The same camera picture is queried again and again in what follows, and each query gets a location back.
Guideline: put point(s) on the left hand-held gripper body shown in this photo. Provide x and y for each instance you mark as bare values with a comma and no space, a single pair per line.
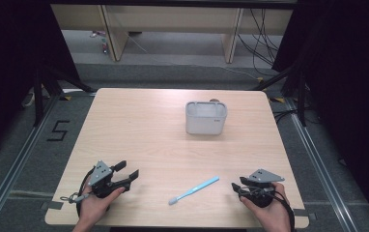
101,175

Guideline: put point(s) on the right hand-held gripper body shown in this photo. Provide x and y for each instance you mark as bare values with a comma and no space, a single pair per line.
263,185

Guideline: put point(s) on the person's right hand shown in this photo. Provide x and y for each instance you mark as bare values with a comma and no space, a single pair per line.
269,214

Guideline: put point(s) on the person's left hand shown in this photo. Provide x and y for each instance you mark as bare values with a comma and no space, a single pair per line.
96,206

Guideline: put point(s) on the light blue toothbrush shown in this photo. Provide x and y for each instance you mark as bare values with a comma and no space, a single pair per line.
193,190

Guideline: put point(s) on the grey tape strip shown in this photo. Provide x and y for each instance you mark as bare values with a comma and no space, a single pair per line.
53,205
304,214

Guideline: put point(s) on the white plastic holder box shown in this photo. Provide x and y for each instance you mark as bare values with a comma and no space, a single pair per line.
205,120

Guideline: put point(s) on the black metal stand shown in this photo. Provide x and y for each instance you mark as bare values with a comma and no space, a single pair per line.
38,96
301,96

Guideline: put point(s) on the small colourful objects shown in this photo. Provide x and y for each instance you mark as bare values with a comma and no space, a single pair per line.
103,43

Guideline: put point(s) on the dark curtain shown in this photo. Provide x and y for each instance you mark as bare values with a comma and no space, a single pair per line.
350,80
8,64

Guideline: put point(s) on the aluminium floor rail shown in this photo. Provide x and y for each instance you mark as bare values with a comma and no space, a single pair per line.
15,167
321,167

